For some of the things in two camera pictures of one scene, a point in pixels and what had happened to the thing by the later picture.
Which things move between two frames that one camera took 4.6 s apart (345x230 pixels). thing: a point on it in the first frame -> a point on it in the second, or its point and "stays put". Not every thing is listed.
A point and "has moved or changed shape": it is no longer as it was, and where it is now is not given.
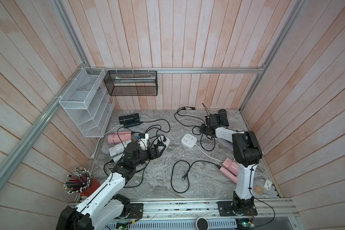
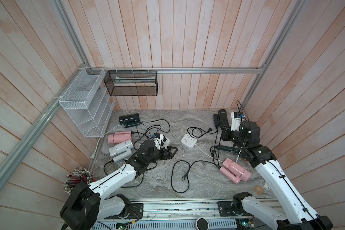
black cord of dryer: [193, 126] has moved or changed shape
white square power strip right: [189, 140] stays put
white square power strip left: [166, 143] stays put
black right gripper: [201, 128] -> [226, 133]
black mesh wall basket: [132, 83] stays put
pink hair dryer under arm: [229, 169] stays put
